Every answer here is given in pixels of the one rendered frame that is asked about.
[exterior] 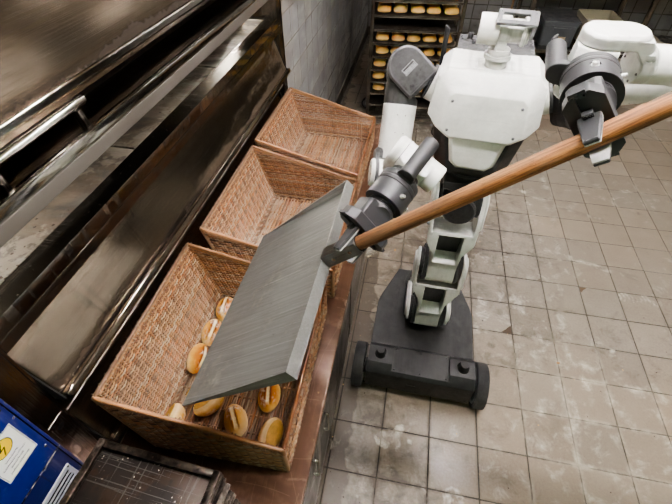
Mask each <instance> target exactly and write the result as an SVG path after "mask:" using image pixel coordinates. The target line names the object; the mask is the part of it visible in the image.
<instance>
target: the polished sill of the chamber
mask: <svg viewBox="0 0 672 504"><path fill-rule="evenodd" d="M277 28H278V20H277V18H265V19H264V20H263V21H262V22H261V23H260V24H259V25H258V26H257V27H256V28H255V29H254V30H253V31H252V32H251V33H250V34H249V35H248V36H247V37H246V38H245V39H244V40H243V41H242V42H241V43H240V44H239V45H238V46H237V47H236V48H235V49H234V50H233V51H232V52H231V53H230V54H229V55H228V56H227V57H226V58H225V59H224V60H223V61H222V62H221V63H220V64H219V65H218V66H217V67H216V68H215V69H214V70H213V71H212V72H211V73H210V74H209V75H208V76H207V77H206V78H205V79H204V80H203V81H202V82H201V83H200V84H199V85H198V86H197V87H196V88H195V89H194V90H193V91H192V92H191V93H190V94H189V95H188V96H187V97H186V98H185V99H184V100H183V101H182V102H181V103H180V104H179V105H178V106H177V107H176V108H175V109H174V110H173V111H172V112H171V113H170V114H169V115H168V116H167V117H166V118H165V119H164V120H163V121H162V122H161V123H160V124H159V126H158V127H157V128H156V129H155V130H154V131H153V132H152V133H151V134H150V135H149V136H148V137H147V138H146V139H145V140H144V141H143V142H142V143H141V144H140V145H139V146H138V147H137V148H136V149H135V150H134V151H133V152H132V153H131V154H130V155H129V156H128V157H127V158H126V159H125V160H124V161H123V162H122V163H121V164H120V165H119V166H118V167H117V168H116V169H115V170H114V171H113V172H112V173H111V174H110V175H109V176H108V177H107V178H106V179H105V180H104V181H103V182H102V183H101V184H100V185H99V186H98V187H97V188H96V189H95V190H94V191H93V192H92V193H91V194H90V195H89V196H88V197H87V198H86V199H85V200H84V201H83V202H82V203H81V204H80V205H79V206H78V207H77V208H76V209H75V210H74V211H73V212H72V213H71V214H70V215H69V216H68V217H67V218H66V219H65V220H64V221H63V222H62V223H61V224H60V225H59V226H58V227H57V228H56V229H55V230H54V231H53V232H52V233H51V234H50V235H49V236H48V237H47V238H46V239H45V240H44V241H43V242H42V243H41V244H40V245H39V246H38V247H37V248H36V249H35V250H34V251H33V252H32V253H31V254H30V255H29V256H28V257H27V258H26V259H25V260H24V261H23V262H22V263H21V264H20V265H19V266H18V267H17V268H16V269H15V270H14V271H13V272H12V273H11V274H10V275H9V276H8V277H7V278H6V279H5V280H4V281H3V282H2V284H1V285H0V342H1V341H2V340H3V339H4V337H5V336H6V335H7V334H8V333H9V332H10V331H11V329H12V328H13V327H14V326H15V325H16V324H17V323H18V322H19V320H20V319H21V318H22V317H23V316H24V315H25V314H26V312H27V311H28V310H29V309H30V308H31V307H32V306H33V305H34V303H35V302H36V301H37V300H38V299H39V298H40V297H41V295H42V294H43V293H44V292H45V291H46V290H47V289H48V288H49V286H50V285H51V284H52V283H53V282H54V281H55V280H56V278H57V277H58V276H59V275H60V274H61V273H62V272H63V271H64V269H65V268H66V267H67V266H68V265H69V264H70V263H71V261H72V260H73V259H74V258H75V257H76V256H77V255H78V254H79V252H80V251H81V250H82V249H83V248H84V247H85V246H86V244H87V243H88V242H89V241H90V240H91V239H92V238H93V237H94V235H95V234H96V233H97V232H98V231H99V230H100V229H101V227H102V226H103V225H104V224H105V223H106V222H107V221H108V219H109V218H110V217H111V216H112V215H113V214H114V213H115V212H116V210H117V209H118V208H119V207H120V206H121V205H122V204H123V202H124V201H125V200H126V199H127V198H128V197H129V196H130V195H131V193H132V192H133V191H134V190H135V189H136V188H137V187H138V185H139V184H140V183H141V182H142V181H143V180H144V179H145V178H146V176H147V175H148V174H149V173H150V172H151V171H152V170H153V168H154V167H155V166H156V165H157V164H158V163H159V162H160V161H161V159H162V158H163V157H164V156H165V155H166V154H167V153H168V151H169V150H170V149H171V148H172V147H173V146H174V145H175V144H176V142H177V141H178V140H179V139H180V138H181V137H182V136H183V134H184V133H185V132H186V131H187V130H188V129H189V128H190V127H191V125H192V124H193V123H194V122H195V121H196V120H197V119H198V117H199V116H200V115H201V114H202V113H203V112H204V111H205V110H206V108H207V107H208V106H209V105H210V104H211V103H212V102H213V100H214V99H215V98H216V97H217V96H218V95H219V94H220V93H221V91H222V90H223V89H224V88H225V87H226V86H227V85H228V83H229V82H230V81H231V80H232V79H233V78H234V77H235V76H236V74H237V73H238V72H239V71H240V70H241V69H242V68H243V66H244V65H245V64H246V63H247V62H248V61H249V60H250V58H251V57H252V56H253V55H254V54H255V53H256V52H257V51H258V49H259V48H260V47H261V46H262V45H263V44H264V43H265V41H266V40H267V39H268V38H269V37H270V36H271V35H272V34H273V32H274V31H275V30H276V29H277Z"/></svg>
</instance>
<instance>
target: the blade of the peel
mask: <svg viewBox="0 0 672 504"><path fill-rule="evenodd" d="M353 188H354V186H353V185H352V184H351V183H350V182H349V181H348V180H346V181H344V182H343V183H341V184H340V185H338V186H337V187H335V188H334V189H332V190H331V191H330V192H328V193H327V194H325V195H324V196H322V197H321V198H319V199H318V200H316V201H315V202H313V203H312V204H310V205H309V206H307V207H306V208H305V209H303V210H302V211H300V212H299V213H297V214H296V215H294V216H293V217H291V218H290V219H288V220H287V221H285V222H284V223H282V224H281V225H279V226H278V227H277V228H275V229H274V230H272V231H271V232H269V233H268V234H266V235H264V236H263V238H262V240H261V242H260V244H259V246H258V248H257V250H256V252H255V254H254V256H253V259H252V261H251V263H250V265H249V267H248V269H247V271H246V273H245V275H244V277H243V279H242V282H241V284H240V286H239V288H238V290H237V292H236V294H235V296H234V298H233V300H232V302H231V304H230V307H229V309H228V311H227V313H226V315H225V317H224V319H223V321H222V323H221V325H220V327H219V329H218V332H217V334H216V336H215V338H214V340H213V342H212V344H211V346H210V348H209V350H208V352H207V355H206V357H205V359H204V361H203V363H202V365H201V367H200V369H199V371H198V373H197V375H196V377H195V380H194V382H193V384H192V386H191V388H190V390H189V392H188V394H187V396H186V398H185V400H184V402H183V405H182V406H186V405H190V404H195V403H199V402H203V401H208V400H212V399H217V398H221V397H225V396H230V395H234V394H238V393H243V392H247V391H251V390H256V389H260V388H264V387H269V386H273V385H278V384H282V383H286V382H291V381H295V380H297V379H298V375H299V372H300V368H301V365H302V362H303V358H304V355H305V351H306V348H307V345H308V341H309V338H310V334H311V331H312V328H313V324H314V321H315V317H316V314H317V311H318V307H319V304H320V300H321V297H322V294H323V290H324V287H325V283H326V280H327V277H328V273H329V270H330V267H329V266H328V265H327V264H325V263H324V262H323V261H322V260H321V258H320V257H321V254H322V251H323V248H324V247H327V246H329V245H331V244H333V243H335V242H337V241H338V239H339V236H340V232H341V229H342V226H343V222H344V221H343V220H342V219H341V217H340V212H339V211H340V209H342V210H343V209H344V207H345V206H346V205H349V202H350V198H351V195H352V192H353Z"/></svg>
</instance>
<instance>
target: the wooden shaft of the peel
mask: <svg viewBox="0 0 672 504"><path fill-rule="evenodd" d="M671 116H672V91H670V92H668V93H666V94H664V95H662V96H660V97H657V98H655V99H653V100H651V101H649V102H647V103H644V104H642V105H640V106H638V107H636V108H633V109H631V110H629V111H627V112H625V113H623V114H620V115H618V116H616V117H614V118H612V119H610V120H607V121H605V122H603V131H602V141H601V142H599V143H596V144H594V145H591V146H588V147H584V145H583V143H582V140H581V137H580V133H579V134H577V135H575V136H573V137H571V138H568V139H566V140H564V141H562V142H560V143H558V144H555V145H553V146H551V147H549V148H547V149H545V150H542V151H540V152H538V153H536V154H534V155H531V156H529V157H527V158H525V159H523V160H521V161H518V162H516V163H514V164H512V165H510V166H508V167H505V168H503V169H501V170H499V171H497V172H495V173H492V174H490V175H488V176H486V177H484V178H482V179H479V180H477V181H475V182H473V183H471V184H469V185H466V186H464V187H462V188H460V189H458V190H456V191H453V192H451V193H449V194H447V195H445V196H443V197H440V198H438V199H436V200H434V201H432V202H429V203H427V204H425V205H423V206H421V207H419V208H416V209H414V210H412V211H410V212H408V213H406V214H403V215H401V216H399V217H397V218H395V219H393V220H390V221H388V222H386V223H384V224H382V225H380V226H377V227H375V228H373V229H371V230H369V231H367V232H364V233H362V234H360V235H358V236H356V237H355V243H356V246H357V247H358V248H359V249H360V250H363V249H366V248H368V247H370V246H373V245H375V244H377V243H380V242H382V241H384V240H387V239H389V238H391V237H393V236H396V235H398V234H400V233H403V232H405V231H407V230H410V229H412V228H414V227H417V226H419V225H421V224H424V223H426V222H428V221H431V220H433V219H435V218H437V217H440V216H442V215H444V214H447V213H449V212H451V211H454V210H456V209H458V208H461V207H463V206H465V205H468V204H470V203H472V202H475V201H477V200H479V199H481V198H484V197H486V196H488V195H491V194H493V193H495V192H498V191H500V190H502V189H505V188H507V187H509V186H512V185H514V184H516V183H519V182H521V181H523V180H525V179H528V178H530V177H532V176H535V175H537V174H539V173H542V172H544V171H546V170H549V169H551V168H553V167H556V166H558V165H560V164H563V163H565V162H567V161H569V160H572V159H574V158H576V157H579V156H581V155H583V154H586V153H588V152H590V151H593V150H595V149H597V148H600V147H602V146H604V145H607V144H609V143H611V142H613V141H616V140H618V139H620V138H623V137H625V136H627V135H630V134H632V133H634V132H637V131H639V130H641V129H644V128H646V127H648V126H651V125H653V124H655V123H657V122H660V121H662V120H664V119H667V118H669V117H671Z"/></svg>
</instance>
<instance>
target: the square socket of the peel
mask: <svg viewBox="0 0 672 504"><path fill-rule="evenodd" d="M356 236H358V235H357V234H356V235H355V236H354V237H353V238H352V239H351V240H350V241H349V243H348V244H347V245H346V246H345V247H344V248H343V250H342V251H336V250H335V249H334V246H335V245H336V243H337V242H338V241H337V242H335V243H333V244H331V245H329V246H327V247H324V248H323V251H322V254H321V257H320V258H321V260H322V261H323V262H324V263H325V264H327V265H328V266H329V267H332V266H334V265H337V264H339V263H342V262H344V261H346V260H349V259H351V258H353V257H356V256H358V255H360V254H362V253H363V250H364V249H363V250H360V249H359V248H358V247H357V246H356V243H355V237H356Z"/></svg>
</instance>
